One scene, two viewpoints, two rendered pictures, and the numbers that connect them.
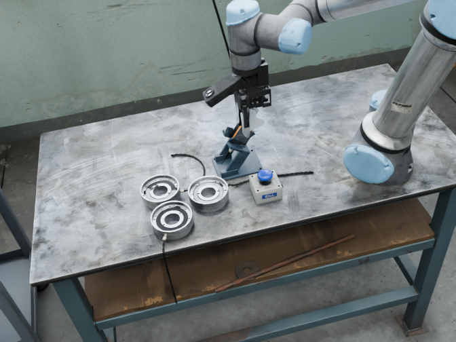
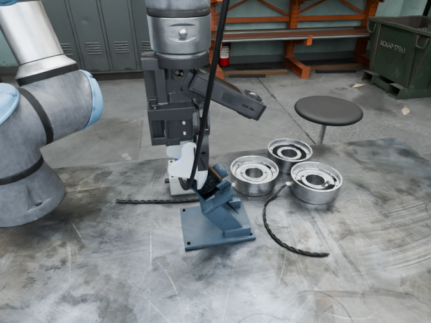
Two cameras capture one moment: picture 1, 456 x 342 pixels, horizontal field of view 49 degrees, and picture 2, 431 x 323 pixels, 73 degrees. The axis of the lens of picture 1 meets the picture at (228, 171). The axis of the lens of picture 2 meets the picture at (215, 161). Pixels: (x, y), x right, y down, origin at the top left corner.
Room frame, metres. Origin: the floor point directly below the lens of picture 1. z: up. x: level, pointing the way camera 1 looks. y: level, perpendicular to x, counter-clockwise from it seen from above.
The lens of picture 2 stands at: (1.46, -0.03, 1.21)
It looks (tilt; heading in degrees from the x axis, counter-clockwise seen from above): 34 degrees down; 179
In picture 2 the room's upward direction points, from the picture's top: straight up
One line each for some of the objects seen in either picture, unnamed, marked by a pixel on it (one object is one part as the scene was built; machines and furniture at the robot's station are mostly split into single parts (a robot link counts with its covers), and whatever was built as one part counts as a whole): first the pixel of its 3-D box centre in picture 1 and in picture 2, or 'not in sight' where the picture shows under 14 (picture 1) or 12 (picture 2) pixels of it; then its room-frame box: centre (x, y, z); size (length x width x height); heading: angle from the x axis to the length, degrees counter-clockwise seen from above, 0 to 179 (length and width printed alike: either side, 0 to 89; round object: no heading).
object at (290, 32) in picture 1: (286, 30); not in sight; (1.03, -0.17, 1.22); 0.11 x 0.11 x 0.08; 56
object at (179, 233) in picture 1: (172, 221); (288, 156); (0.86, 0.15, 0.82); 0.10 x 0.10 x 0.04
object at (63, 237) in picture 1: (243, 154); (203, 251); (1.12, -0.05, 0.79); 1.20 x 0.60 x 0.02; 99
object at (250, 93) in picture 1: (250, 84); (178, 97); (1.07, -0.08, 1.06); 0.09 x 0.08 x 0.12; 100
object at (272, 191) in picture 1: (267, 186); (183, 175); (0.94, -0.10, 0.82); 0.08 x 0.07 x 0.05; 99
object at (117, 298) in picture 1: (250, 239); not in sight; (1.12, -0.05, 0.40); 1.17 x 0.59 x 0.80; 99
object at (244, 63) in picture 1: (245, 55); (180, 34); (1.07, -0.07, 1.14); 0.08 x 0.08 x 0.05
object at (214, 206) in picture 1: (208, 194); (253, 175); (0.94, 0.06, 0.82); 0.10 x 0.10 x 0.04
